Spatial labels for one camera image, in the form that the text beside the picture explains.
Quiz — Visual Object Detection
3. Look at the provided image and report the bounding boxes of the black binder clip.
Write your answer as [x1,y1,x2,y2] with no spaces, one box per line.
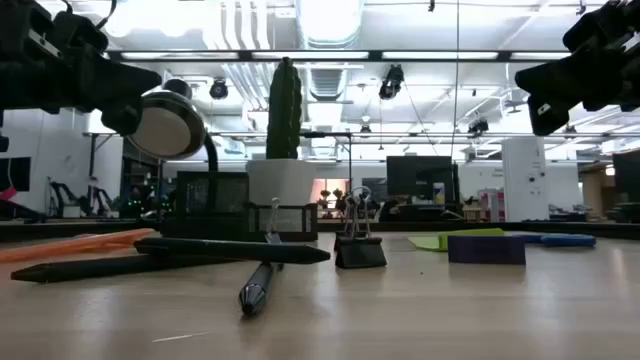
[334,185,388,270]

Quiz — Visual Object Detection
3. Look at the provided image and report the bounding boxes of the white cabinet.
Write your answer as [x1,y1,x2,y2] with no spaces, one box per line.
[500,136,551,223]

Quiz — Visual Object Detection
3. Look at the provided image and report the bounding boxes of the black tape dispenser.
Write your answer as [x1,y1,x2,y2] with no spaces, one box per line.
[126,77,220,174]

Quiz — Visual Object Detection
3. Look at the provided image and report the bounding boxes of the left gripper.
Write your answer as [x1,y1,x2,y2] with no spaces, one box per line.
[0,0,163,137]

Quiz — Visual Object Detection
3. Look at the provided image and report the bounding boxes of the black computer monitor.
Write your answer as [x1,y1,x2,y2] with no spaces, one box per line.
[385,155,454,204]

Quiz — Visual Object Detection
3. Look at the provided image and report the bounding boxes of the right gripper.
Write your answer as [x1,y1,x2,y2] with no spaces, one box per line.
[514,0,640,137]

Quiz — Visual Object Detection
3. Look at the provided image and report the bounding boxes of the black pen with silver clip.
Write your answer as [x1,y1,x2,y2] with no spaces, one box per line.
[238,196,285,318]

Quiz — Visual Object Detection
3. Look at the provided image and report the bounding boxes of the white hexagonal plant pot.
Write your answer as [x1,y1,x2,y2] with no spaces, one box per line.
[244,158,318,207]

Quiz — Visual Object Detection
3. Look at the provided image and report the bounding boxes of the blue handled scissors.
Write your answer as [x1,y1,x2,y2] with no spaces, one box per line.
[508,231,598,249]

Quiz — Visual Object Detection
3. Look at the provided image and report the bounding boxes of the black metal table frame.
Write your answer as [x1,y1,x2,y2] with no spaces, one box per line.
[0,217,640,242]

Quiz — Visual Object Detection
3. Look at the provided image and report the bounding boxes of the black mesh desk organizer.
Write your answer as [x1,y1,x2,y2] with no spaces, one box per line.
[160,170,320,243]

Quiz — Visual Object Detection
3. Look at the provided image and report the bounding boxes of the green cactus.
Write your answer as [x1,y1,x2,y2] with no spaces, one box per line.
[265,56,304,161]

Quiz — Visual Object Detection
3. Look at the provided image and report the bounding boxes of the green sticky note pad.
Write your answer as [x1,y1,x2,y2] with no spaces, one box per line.
[407,227,507,253]

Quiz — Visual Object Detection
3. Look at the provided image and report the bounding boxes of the orange pencil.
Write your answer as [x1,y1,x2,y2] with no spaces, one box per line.
[0,241,134,265]
[0,227,157,265]

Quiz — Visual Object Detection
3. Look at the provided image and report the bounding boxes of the black ceiling spotlight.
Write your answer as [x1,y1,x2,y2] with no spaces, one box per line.
[208,77,230,101]
[378,64,406,101]

